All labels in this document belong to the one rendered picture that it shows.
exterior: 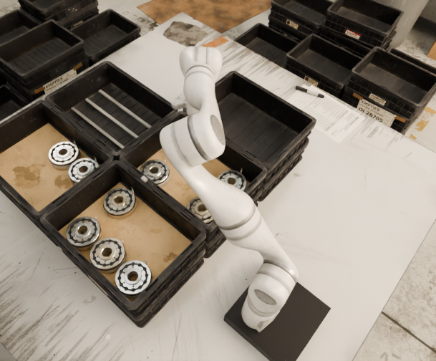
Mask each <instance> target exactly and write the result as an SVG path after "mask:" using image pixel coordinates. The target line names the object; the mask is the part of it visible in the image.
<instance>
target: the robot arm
mask: <svg viewBox="0 0 436 361"><path fill-rule="evenodd" d="M179 63H180V69H181V72H182V73H183V76H184V78H185V79H184V85H183V93H182V94H181V95H179V96H177V97H176V98H175V99H174V100H173V101H172V102H171V105H172V108H173V109H175V110H178V109H182V108H187V117H184V118H183V119H181V120H178V121H176V122H173V123H171V124H169V125H168V126H166V127H164V128H163V129H162V130H161V132H160V143H161V146H162V148H163V151H164V153H165V155H166V156H167V158H168V160H169V161H170V163H171V164H172V165H173V167H174V168H175V169H176V171H177V172H179V174H180V175H181V176H182V177H183V179H184V180H185V181H186V183H187V184H188V185H189V186H190V187H191V188H192V189H193V191H194V192H195V193H196V194H197V196H198V197H199V199H200V200H201V201H202V202H203V204H204V205H205V207H206V208H207V209H208V211H209V213H210V214H211V216H212V217H213V219H214V221H215V222H216V224H217V225H218V227H219V229H220V230H221V231H222V233H223V235H224V236H225V237H226V238H227V239H228V241H229V242H231V243H232V244H233V245H235V246H239V247H241V248H245V249H252V250H255V251H258V252H259V253H260V254H261V255H262V257H263V263H262V265H261V267H260V269H259V270H258V271H257V273H256V275H255V276H254V278H253V280H252V281H251V283H250V286H249V288H248V295H247V297H246V300H245V302H244V304H243V307H242V310H241V316H242V318H243V321H244V322H245V323H246V325H248V326H249V327H250V328H252V329H256V330H257V331H258V332H260V331H262V329H264V328H265V327H266V326H267V325H268V324H270V323H271V322H272V321H273V320H274V319H275V317H276V316H277V314H279V312H280V309H281V308H282V307H283V305H284V304H285V303H286V300H287V299H288V297H289V295H290V293H291V291H292V290H293V288H294V286H295V284H296V282H297V280H298V277H299V273H298V271H297V269H296V267H295V265H294V263H293V262H292V260H290V258H289V257H288V255H287V254H286V253H285V251H284V250H283V249H282V248H281V246H280V245H279V244H278V242H277V240H276V239H275V238H274V236H273V234H272V233H271V231H270V230H269V228H268V226H267V225H266V223H265V221H264V219H263V217H262V215H261V214H260V212H259V210H258V209H257V207H256V205H255V203H254V202H253V200H252V198H251V197H250V196H249V195H248V194H247V193H245V192H243V191H242V190H240V189H239V188H237V187H235V186H232V185H230V184H228V183H226V182H224V181H222V180H220V179H218V178H216V177H215V176H213V175H211V174H210V173H209V172H208V171H207V170H206V169H205V168H204V167H203V166H202V165H201V164H203V163H206V162H208V161H209V160H212V159H214V158H217V157H218V156H220V155H222V154H223V151H224V150H225V145H226V141H225V135H224V131H223V125H222V121H221V115H220V112H219V109H218V103H217V101H216V98H215V81H216V79H217V77H218V75H219V73H220V70H221V67H222V63H223V58H222V54H221V52H220V51H219V50H218V49H216V48H214V47H207V48H206V47H186V48H184V49H183V50H182V51H181V53H180V58H179Z"/></svg>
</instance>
